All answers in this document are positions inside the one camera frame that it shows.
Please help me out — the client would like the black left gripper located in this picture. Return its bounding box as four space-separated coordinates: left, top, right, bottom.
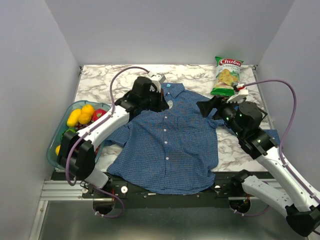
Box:
140 87 170 113

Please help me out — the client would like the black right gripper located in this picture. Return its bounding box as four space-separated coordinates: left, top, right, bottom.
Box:
197 93 245 138

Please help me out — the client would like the blue checked shirt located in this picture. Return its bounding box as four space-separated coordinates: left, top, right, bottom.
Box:
103 82 284 195

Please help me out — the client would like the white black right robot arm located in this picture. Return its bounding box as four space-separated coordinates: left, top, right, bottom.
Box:
196 96 320 237

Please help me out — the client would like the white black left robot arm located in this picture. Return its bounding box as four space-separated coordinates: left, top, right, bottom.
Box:
57 74 169 198

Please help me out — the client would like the black box with gold brooch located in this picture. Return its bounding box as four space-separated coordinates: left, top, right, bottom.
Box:
258 108 268 120

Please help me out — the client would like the green cassava chips bag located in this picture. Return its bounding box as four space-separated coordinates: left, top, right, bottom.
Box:
210 56 243 97

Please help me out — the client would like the orange fruit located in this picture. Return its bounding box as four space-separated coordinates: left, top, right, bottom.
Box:
78 112 92 125
81 104 95 116

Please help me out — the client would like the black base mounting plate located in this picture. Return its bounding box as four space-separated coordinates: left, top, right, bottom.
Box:
80 172 258 210

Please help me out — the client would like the yellow mango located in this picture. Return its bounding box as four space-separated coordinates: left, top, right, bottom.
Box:
66 108 82 128

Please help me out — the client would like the teal plastic fruit basket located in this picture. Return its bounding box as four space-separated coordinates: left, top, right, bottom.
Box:
46 100 111 170

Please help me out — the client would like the yellow pear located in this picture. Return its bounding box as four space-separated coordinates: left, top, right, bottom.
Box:
55 145 61 156

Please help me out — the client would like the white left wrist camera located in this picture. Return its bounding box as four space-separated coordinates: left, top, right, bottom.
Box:
147 72 166 90

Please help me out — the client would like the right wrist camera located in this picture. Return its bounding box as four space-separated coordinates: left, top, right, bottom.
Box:
226 83 249 103

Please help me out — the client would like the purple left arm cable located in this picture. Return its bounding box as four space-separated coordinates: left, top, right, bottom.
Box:
64 66 153 219

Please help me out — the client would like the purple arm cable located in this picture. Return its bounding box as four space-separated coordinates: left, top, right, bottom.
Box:
64 66 153 219
233 79 320 217

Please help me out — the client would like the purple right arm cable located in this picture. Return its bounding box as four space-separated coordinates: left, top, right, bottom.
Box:
233 79 320 217

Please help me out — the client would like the aluminium frame rail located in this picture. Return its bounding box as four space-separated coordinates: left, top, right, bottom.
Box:
39 179 88 201

